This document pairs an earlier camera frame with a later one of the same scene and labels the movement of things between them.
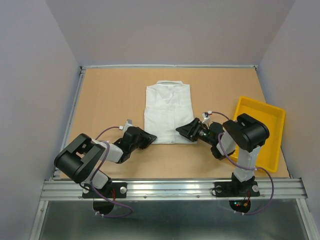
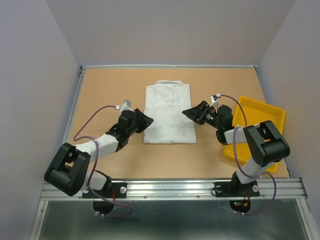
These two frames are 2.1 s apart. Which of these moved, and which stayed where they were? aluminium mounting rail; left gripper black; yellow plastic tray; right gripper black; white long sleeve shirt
Moved: right gripper black; left gripper black
Stayed: aluminium mounting rail; yellow plastic tray; white long sleeve shirt
